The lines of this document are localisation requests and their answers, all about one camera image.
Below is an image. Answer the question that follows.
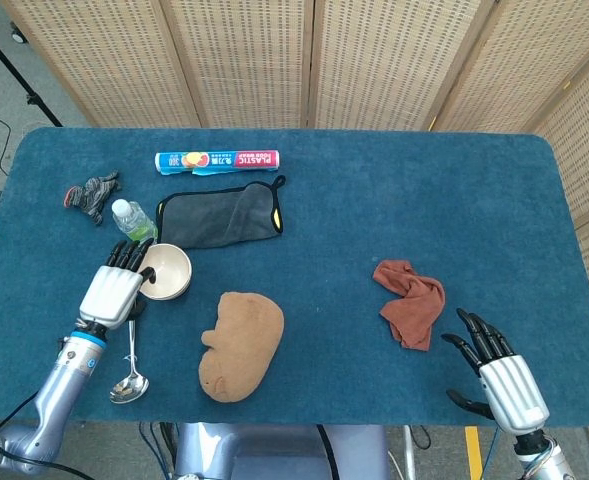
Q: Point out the wooden woven folding screen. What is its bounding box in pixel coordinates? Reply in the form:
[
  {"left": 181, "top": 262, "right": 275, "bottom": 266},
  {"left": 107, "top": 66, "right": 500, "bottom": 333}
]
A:
[{"left": 0, "top": 0, "right": 589, "bottom": 480}]

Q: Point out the cream bowl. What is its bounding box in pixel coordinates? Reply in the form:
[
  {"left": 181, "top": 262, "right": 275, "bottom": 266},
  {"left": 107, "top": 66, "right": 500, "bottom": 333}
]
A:
[
  {"left": 171, "top": 277, "right": 194, "bottom": 302},
  {"left": 136, "top": 243, "right": 193, "bottom": 301}
]

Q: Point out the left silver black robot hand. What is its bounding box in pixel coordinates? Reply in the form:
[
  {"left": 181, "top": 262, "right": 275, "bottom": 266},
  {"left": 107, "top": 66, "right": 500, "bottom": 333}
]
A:
[{"left": 77, "top": 239, "right": 158, "bottom": 331}]

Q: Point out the black tripod stand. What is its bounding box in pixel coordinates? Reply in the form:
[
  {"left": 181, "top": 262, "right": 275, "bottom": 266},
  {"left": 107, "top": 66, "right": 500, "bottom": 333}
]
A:
[{"left": 0, "top": 17, "right": 64, "bottom": 128}]

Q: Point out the steel ladle black handle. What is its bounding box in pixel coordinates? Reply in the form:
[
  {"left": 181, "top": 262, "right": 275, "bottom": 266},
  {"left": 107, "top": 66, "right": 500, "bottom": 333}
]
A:
[{"left": 108, "top": 314, "right": 151, "bottom": 405}]

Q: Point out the brown plush toy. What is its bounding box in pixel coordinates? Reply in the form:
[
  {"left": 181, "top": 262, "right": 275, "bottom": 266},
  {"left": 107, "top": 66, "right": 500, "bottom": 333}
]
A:
[{"left": 198, "top": 291, "right": 286, "bottom": 403}]

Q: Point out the blue table carpet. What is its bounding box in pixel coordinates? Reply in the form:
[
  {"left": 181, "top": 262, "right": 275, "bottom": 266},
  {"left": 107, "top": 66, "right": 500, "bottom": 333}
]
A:
[{"left": 0, "top": 126, "right": 589, "bottom": 429}]

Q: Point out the plastic wrap box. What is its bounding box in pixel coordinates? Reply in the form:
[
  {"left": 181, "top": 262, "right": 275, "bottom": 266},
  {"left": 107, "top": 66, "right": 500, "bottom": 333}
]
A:
[{"left": 154, "top": 148, "right": 283, "bottom": 178}]

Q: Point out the grey knitted glove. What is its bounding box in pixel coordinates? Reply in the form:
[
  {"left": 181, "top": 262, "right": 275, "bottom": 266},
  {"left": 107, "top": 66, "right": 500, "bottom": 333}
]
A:
[{"left": 63, "top": 170, "right": 124, "bottom": 227}]

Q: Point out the rust orange cloth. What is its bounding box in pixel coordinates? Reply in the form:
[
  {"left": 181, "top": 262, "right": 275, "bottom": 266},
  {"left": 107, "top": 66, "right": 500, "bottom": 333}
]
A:
[{"left": 372, "top": 259, "right": 447, "bottom": 352}]

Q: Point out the grey towel black trim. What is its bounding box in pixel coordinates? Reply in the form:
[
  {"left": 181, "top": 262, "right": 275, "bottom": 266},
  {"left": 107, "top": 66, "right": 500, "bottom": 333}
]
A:
[{"left": 155, "top": 174, "right": 287, "bottom": 250}]

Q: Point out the clear water bottle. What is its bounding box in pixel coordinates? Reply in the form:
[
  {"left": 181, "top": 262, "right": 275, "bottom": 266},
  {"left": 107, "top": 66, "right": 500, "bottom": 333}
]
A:
[{"left": 111, "top": 198, "right": 160, "bottom": 246}]

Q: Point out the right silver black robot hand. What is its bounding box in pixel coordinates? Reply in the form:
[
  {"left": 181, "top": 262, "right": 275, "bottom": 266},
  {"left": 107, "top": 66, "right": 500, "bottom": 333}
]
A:
[{"left": 441, "top": 308, "right": 550, "bottom": 435}]

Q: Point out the grey robot torso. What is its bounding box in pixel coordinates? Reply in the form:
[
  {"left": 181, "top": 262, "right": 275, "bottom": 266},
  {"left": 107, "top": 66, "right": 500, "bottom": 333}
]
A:
[{"left": 172, "top": 422, "right": 393, "bottom": 480}]

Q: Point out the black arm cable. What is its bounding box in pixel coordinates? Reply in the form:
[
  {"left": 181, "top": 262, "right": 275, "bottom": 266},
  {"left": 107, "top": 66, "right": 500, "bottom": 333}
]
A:
[{"left": 0, "top": 389, "right": 98, "bottom": 480}]

